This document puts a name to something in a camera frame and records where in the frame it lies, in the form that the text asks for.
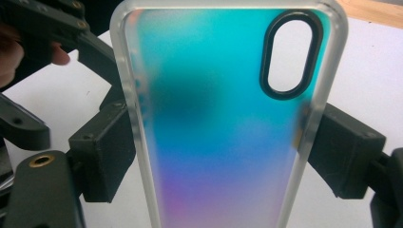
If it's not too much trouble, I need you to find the blue gradient phone case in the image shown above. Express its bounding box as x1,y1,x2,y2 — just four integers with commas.
108,0,350,228

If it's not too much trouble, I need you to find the wooden table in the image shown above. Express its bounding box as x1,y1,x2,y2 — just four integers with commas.
336,0,403,30

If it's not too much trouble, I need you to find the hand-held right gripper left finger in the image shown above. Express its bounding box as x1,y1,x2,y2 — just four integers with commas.
67,101,137,203

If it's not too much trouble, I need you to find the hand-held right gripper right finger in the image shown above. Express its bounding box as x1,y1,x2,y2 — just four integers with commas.
307,103,388,200

